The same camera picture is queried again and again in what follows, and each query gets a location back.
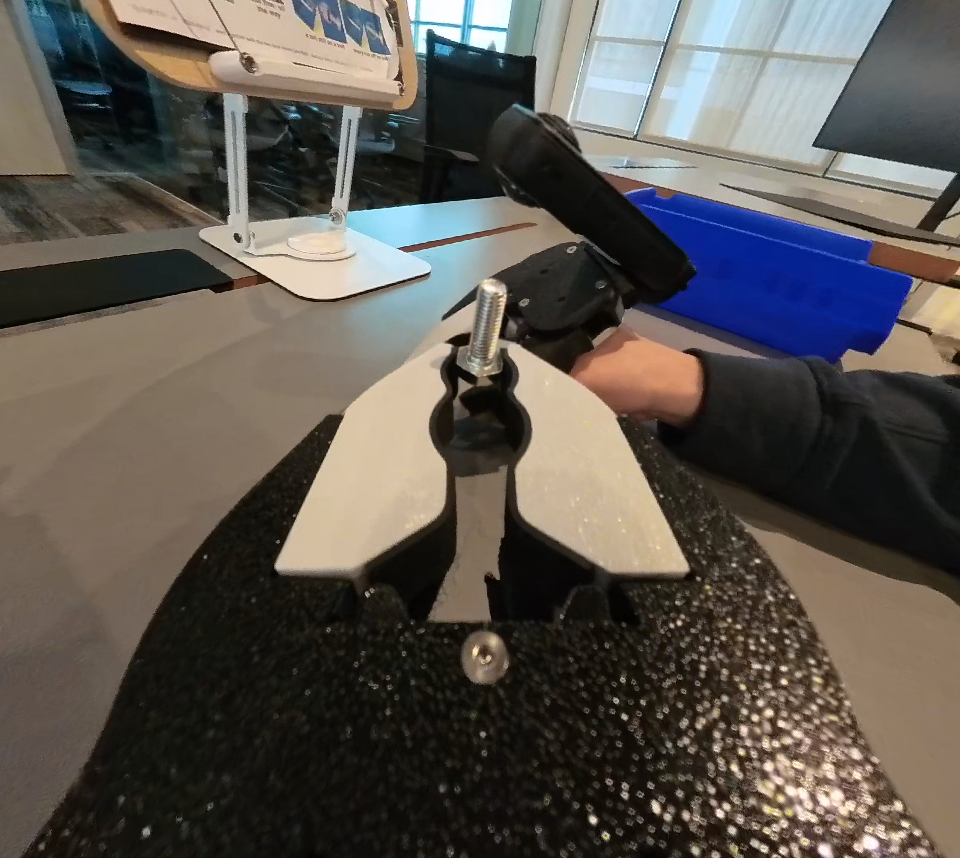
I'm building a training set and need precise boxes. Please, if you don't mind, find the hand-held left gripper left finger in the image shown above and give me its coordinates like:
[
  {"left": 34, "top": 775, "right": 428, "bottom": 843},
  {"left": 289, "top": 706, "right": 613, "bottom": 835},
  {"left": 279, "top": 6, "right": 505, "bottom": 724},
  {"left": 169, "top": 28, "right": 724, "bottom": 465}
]
[{"left": 273, "top": 340, "right": 460, "bottom": 583}]

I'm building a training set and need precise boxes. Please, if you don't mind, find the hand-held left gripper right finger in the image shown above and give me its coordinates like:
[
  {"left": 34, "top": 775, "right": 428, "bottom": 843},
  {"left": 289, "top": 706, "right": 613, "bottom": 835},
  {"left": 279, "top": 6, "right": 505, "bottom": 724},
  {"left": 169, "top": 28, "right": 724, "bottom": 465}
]
[{"left": 504, "top": 340, "right": 693, "bottom": 583}]

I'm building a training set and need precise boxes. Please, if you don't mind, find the silver hex bolt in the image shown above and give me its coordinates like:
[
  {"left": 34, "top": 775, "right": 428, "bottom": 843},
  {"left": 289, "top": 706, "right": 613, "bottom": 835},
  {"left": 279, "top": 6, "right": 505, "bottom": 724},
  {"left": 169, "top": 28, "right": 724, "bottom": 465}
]
[{"left": 456, "top": 278, "right": 510, "bottom": 379}]

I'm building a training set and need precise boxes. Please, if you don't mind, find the blue plastic bin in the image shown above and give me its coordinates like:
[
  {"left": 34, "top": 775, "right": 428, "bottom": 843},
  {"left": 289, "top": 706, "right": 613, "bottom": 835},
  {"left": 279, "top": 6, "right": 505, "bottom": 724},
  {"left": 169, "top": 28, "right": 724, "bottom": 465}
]
[{"left": 622, "top": 188, "right": 918, "bottom": 366}]

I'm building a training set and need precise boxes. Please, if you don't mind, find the person's right forearm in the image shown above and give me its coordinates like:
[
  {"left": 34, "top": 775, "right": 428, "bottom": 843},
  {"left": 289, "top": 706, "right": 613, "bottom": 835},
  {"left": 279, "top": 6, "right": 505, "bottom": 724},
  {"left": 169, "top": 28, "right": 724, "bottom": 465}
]
[{"left": 660, "top": 348, "right": 960, "bottom": 606}]

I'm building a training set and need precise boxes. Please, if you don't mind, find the person's right hand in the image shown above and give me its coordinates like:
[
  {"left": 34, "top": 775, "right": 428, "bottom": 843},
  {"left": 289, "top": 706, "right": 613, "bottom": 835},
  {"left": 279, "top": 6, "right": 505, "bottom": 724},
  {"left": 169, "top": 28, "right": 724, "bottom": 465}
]
[{"left": 570, "top": 324, "right": 708, "bottom": 429}]

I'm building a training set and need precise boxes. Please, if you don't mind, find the black mesh office chair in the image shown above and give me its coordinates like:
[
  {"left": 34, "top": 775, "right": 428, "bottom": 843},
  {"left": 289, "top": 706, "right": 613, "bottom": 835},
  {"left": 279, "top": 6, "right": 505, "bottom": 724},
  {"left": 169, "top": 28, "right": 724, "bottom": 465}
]
[{"left": 418, "top": 29, "right": 539, "bottom": 204}]

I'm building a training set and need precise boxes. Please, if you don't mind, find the white document stand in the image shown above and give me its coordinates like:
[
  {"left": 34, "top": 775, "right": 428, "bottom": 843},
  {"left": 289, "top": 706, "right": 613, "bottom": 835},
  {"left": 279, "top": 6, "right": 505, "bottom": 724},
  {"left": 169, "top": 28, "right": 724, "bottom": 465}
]
[{"left": 33, "top": 0, "right": 434, "bottom": 306}]

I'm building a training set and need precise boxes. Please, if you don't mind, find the black desk mat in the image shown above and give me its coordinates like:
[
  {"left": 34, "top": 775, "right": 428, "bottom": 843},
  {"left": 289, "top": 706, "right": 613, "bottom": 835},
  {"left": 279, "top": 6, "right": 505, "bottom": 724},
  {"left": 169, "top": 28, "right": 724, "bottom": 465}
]
[
  {"left": 720, "top": 181, "right": 960, "bottom": 248},
  {"left": 0, "top": 249, "right": 235, "bottom": 331}
]

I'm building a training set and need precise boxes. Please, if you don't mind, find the black monitor stand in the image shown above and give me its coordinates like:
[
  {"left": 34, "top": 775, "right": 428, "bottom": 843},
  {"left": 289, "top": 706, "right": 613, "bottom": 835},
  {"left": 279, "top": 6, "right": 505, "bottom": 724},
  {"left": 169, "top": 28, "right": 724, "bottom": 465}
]
[{"left": 918, "top": 171, "right": 960, "bottom": 234}]

